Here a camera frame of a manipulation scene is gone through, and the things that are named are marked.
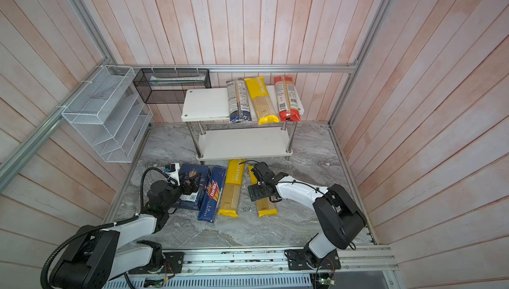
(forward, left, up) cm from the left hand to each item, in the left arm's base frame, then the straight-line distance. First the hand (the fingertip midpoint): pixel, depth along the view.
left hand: (194, 175), depth 88 cm
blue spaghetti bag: (-11, -8, -6) cm, 15 cm away
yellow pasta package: (-4, -17, -7) cm, 18 cm away
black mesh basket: (+46, +19, +16) cm, 52 cm away
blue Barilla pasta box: (-11, -1, -2) cm, 12 cm away
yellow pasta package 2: (-12, -32, -6) cm, 35 cm away
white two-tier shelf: (+18, -14, +1) cm, 23 cm away
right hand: (-3, -30, -7) cm, 31 cm away
